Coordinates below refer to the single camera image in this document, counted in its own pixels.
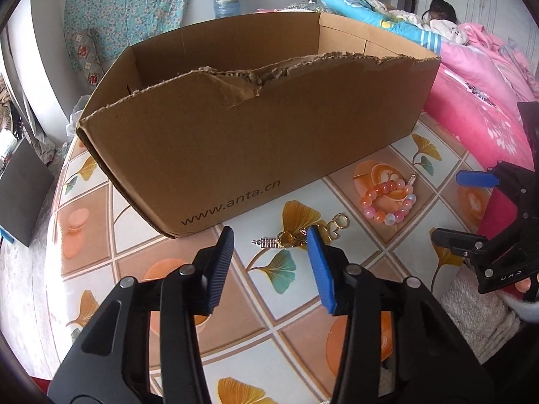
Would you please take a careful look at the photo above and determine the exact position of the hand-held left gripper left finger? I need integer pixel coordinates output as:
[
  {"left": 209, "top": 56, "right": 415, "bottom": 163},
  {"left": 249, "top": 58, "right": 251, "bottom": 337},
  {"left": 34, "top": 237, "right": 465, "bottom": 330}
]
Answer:
[{"left": 48, "top": 226, "right": 235, "bottom": 404}]

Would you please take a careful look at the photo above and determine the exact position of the patterned cushion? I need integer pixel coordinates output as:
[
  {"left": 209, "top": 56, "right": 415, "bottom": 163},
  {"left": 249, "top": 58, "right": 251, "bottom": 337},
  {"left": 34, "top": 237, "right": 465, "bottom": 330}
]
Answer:
[{"left": 69, "top": 29, "right": 104, "bottom": 87}]

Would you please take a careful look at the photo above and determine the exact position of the blue cartoon quilt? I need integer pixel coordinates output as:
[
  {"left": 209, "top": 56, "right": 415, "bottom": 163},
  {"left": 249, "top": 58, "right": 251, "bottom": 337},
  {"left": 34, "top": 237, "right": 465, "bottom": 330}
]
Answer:
[{"left": 319, "top": 0, "right": 443, "bottom": 49}]

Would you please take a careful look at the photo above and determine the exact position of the white fluffy cloth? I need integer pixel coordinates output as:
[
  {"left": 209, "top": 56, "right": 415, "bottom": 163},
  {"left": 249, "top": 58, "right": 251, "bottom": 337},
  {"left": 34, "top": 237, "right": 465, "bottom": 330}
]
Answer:
[{"left": 440, "top": 267, "right": 531, "bottom": 360}]

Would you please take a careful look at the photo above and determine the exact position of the black board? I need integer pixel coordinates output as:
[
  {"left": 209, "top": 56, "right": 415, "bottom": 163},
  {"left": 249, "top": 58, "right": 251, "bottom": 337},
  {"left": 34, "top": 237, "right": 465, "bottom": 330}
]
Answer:
[{"left": 0, "top": 138, "right": 55, "bottom": 248}]

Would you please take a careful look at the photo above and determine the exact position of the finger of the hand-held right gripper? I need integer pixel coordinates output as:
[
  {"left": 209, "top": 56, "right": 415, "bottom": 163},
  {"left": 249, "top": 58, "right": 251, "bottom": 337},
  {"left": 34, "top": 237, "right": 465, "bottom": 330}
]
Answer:
[
  {"left": 457, "top": 162, "right": 539, "bottom": 215},
  {"left": 432, "top": 214, "right": 539, "bottom": 294}
]

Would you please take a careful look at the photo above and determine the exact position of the teal floral cloth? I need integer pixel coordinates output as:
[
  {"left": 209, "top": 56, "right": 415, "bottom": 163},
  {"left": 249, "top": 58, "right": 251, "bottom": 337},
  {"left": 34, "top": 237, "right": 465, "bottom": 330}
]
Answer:
[{"left": 64, "top": 0, "right": 202, "bottom": 72}]

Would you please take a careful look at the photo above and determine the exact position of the white plastic bag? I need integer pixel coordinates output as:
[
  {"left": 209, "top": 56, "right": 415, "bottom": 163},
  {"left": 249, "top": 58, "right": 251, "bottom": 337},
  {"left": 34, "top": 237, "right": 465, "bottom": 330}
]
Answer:
[{"left": 66, "top": 96, "right": 91, "bottom": 141}]

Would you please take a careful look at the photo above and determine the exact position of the brown cardboard box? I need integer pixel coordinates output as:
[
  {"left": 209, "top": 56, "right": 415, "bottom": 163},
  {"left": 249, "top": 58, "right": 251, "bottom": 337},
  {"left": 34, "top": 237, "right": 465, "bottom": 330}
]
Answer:
[{"left": 76, "top": 10, "right": 441, "bottom": 239}]

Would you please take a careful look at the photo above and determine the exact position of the orange bead bracelet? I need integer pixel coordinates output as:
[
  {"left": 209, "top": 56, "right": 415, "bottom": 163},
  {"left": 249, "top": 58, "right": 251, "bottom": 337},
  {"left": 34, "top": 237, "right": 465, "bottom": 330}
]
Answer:
[{"left": 360, "top": 179, "right": 417, "bottom": 226}]

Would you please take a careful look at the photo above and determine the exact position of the grey lace pillow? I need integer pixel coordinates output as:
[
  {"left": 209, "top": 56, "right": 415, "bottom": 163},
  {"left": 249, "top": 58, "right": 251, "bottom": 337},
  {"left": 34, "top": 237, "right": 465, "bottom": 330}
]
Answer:
[{"left": 278, "top": 0, "right": 333, "bottom": 14}]

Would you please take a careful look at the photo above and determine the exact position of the blue water jug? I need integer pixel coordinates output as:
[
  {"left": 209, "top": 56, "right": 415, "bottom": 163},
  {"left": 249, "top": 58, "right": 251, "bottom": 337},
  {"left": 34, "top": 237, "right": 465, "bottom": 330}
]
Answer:
[{"left": 212, "top": 0, "right": 242, "bottom": 20}]

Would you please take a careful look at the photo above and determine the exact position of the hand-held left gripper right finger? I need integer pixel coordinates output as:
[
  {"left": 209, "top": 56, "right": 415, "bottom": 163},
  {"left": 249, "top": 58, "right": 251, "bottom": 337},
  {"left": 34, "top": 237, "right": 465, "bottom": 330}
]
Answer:
[{"left": 307, "top": 225, "right": 493, "bottom": 404}]

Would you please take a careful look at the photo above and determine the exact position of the gold keychain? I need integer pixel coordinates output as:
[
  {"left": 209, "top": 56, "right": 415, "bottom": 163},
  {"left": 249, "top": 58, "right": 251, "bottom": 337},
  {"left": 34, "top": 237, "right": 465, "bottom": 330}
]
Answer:
[{"left": 252, "top": 214, "right": 350, "bottom": 250}]

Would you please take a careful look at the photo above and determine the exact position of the ginkgo patterned tablecloth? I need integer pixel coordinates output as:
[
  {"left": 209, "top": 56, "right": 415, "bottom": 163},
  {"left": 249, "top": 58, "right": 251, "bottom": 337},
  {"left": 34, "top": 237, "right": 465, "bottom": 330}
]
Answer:
[{"left": 44, "top": 109, "right": 506, "bottom": 404}]

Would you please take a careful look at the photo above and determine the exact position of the pink floral blanket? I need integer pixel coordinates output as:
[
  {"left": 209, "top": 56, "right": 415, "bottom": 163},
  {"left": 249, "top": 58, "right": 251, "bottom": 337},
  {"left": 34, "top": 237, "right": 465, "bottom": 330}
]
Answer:
[{"left": 423, "top": 23, "right": 539, "bottom": 236}]

